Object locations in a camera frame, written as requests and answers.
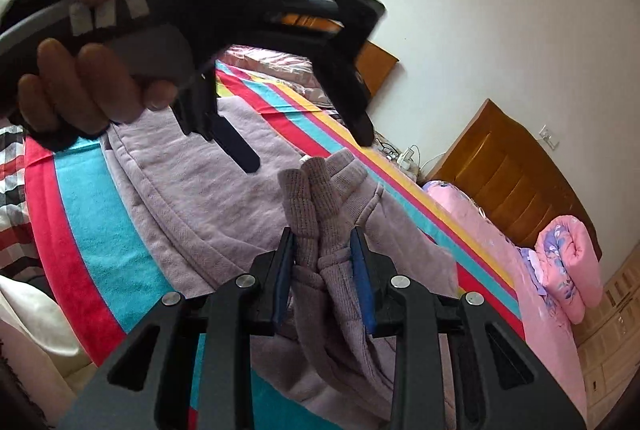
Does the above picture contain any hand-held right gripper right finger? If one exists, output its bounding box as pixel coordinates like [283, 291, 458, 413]
[349, 227, 587, 430]

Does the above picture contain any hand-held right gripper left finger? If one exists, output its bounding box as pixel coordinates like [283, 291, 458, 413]
[60, 228, 297, 430]

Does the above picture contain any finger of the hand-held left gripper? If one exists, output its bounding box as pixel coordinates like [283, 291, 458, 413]
[172, 62, 261, 175]
[312, 52, 377, 149]

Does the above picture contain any lilac knit sweater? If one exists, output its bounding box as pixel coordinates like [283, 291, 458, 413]
[100, 97, 463, 421]

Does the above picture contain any person's left hand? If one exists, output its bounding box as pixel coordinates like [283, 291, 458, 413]
[10, 0, 180, 151]

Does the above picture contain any wooden headboard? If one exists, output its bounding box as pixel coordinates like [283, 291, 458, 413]
[357, 40, 400, 103]
[425, 98, 603, 261]

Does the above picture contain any white power strip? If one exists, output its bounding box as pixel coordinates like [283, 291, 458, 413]
[380, 145, 421, 171]

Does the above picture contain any pink bed sheet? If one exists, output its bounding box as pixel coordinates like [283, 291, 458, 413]
[422, 180, 588, 421]

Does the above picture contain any striped colourful blanket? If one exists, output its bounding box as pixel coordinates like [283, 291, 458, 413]
[0, 60, 526, 430]

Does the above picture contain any rolled pink floral quilt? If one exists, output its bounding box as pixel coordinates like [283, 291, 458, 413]
[520, 215, 603, 326]

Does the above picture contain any white cloth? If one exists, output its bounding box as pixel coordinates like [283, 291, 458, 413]
[0, 275, 96, 411]

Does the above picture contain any light wooden cabinet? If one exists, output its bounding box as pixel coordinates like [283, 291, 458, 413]
[572, 242, 640, 421]

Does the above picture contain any white wall socket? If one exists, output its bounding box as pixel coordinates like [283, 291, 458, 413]
[537, 126, 561, 149]

